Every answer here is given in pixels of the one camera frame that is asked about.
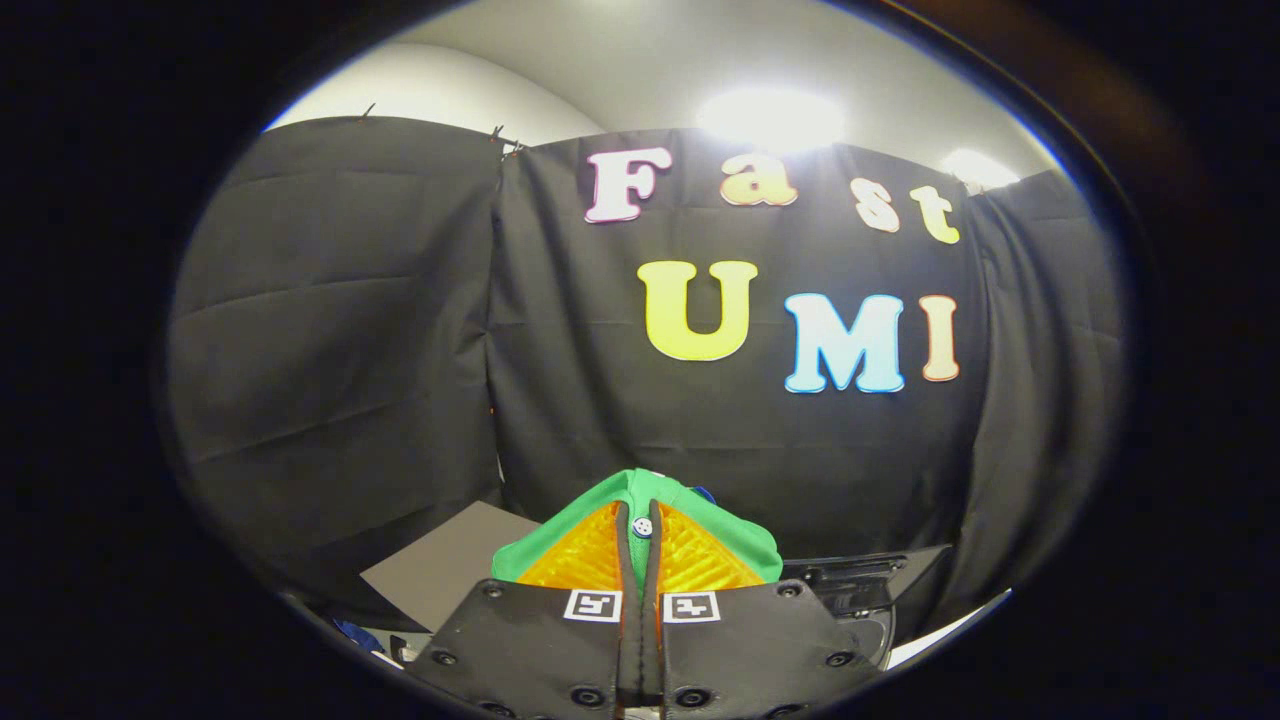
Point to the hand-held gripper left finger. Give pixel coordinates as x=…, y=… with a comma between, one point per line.
x=540, y=650

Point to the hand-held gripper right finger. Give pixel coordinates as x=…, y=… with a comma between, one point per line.
x=760, y=650

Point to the dark washing machine lid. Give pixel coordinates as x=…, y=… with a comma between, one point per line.
x=920, y=580

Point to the green polo shirt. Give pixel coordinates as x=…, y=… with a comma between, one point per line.
x=640, y=485

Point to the dark cabinet with beige door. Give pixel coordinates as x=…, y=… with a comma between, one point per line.
x=440, y=570

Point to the white flat panel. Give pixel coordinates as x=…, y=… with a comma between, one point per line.
x=950, y=625

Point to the black backdrop cloth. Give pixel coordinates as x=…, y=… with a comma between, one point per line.
x=350, y=350

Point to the ceiling light panel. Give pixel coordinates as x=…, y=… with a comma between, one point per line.
x=770, y=120
x=980, y=168

